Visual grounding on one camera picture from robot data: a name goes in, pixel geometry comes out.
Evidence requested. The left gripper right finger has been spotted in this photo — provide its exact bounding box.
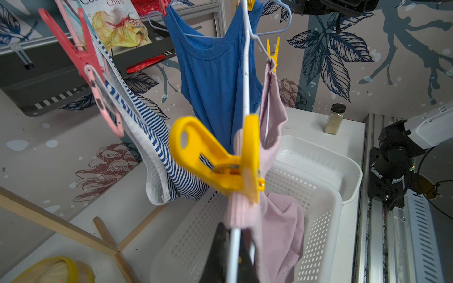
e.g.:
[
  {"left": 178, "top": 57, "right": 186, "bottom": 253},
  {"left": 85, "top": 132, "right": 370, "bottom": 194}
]
[{"left": 238, "top": 232, "right": 260, "bottom": 283}]

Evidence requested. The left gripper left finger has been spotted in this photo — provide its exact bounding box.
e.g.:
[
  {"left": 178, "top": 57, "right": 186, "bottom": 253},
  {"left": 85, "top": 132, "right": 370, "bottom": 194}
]
[{"left": 199, "top": 223, "right": 230, "bottom": 283}]

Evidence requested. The pink tank top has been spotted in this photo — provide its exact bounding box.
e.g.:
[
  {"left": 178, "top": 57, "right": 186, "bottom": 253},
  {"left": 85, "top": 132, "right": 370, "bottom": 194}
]
[{"left": 225, "top": 62, "right": 304, "bottom": 283}]

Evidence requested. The white wire hanger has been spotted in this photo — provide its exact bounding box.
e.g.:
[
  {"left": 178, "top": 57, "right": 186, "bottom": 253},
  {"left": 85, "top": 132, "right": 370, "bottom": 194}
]
[{"left": 225, "top": 1, "right": 265, "bottom": 283}]

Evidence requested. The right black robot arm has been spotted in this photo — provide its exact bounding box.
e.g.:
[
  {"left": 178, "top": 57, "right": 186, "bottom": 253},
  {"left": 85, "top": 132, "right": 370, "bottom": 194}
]
[{"left": 368, "top": 102, "right": 453, "bottom": 211}]

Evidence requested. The striped tank top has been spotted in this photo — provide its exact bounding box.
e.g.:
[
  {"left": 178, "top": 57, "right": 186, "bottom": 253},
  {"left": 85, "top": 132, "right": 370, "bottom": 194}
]
[{"left": 88, "top": 29, "right": 209, "bottom": 206}]

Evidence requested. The blue tank top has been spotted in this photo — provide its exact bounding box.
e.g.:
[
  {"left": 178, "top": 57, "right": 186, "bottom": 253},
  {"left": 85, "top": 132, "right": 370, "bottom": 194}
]
[{"left": 164, "top": 7, "right": 245, "bottom": 153}]

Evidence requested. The white perforated basket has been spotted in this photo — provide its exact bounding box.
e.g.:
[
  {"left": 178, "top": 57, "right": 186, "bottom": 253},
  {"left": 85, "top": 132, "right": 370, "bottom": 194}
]
[{"left": 151, "top": 160, "right": 342, "bottom": 283}]

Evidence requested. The wooden clothes rack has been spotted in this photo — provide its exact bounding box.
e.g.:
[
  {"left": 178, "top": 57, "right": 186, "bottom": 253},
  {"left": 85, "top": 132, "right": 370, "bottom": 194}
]
[{"left": 1, "top": 187, "right": 165, "bottom": 283}]

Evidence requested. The white plastic tray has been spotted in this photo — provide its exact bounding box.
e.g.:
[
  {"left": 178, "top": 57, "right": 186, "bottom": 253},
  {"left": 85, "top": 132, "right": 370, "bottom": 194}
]
[{"left": 277, "top": 136, "right": 363, "bottom": 205}]

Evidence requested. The yellow steamer with buns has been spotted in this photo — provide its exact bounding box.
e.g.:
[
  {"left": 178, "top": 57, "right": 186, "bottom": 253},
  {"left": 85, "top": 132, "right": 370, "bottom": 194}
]
[{"left": 13, "top": 256, "right": 95, "bottom": 283}]

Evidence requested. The spice jar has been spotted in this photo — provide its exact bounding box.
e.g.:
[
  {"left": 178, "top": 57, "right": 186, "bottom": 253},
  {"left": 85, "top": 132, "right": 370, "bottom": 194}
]
[{"left": 324, "top": 103, "right": 346, "bottom": 135}]

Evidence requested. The red clothespin on striped top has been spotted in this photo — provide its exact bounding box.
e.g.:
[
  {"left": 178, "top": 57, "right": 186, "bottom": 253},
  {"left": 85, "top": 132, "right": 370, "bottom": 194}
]
[{"left": 38, "top": 1, "right": 103, "bottom": 86}]

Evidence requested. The red chips bag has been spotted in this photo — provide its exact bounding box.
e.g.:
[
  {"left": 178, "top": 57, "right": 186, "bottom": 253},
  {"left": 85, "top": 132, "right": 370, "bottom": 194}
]
[{"left": 64, "top": 1, "right": 172, "bottom": 75}]

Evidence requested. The yellow clothespin on blue top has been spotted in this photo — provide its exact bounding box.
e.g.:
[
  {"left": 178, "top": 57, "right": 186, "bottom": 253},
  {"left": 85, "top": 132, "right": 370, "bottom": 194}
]
[{"left": 247, "top": 0, "right": 256, "bottom": 11}]

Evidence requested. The pink wire hanger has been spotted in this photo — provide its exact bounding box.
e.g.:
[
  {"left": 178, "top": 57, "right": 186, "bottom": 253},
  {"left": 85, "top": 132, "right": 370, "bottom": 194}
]
[{"left": 52, "top": 0, "right": 125, "bottom": 139}]

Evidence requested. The black wall basket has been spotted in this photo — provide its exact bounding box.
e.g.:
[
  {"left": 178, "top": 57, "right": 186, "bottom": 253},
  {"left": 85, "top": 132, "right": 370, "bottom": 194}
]
[{"left": 0, "top": 24, "right": 181, "bottom": 117}]

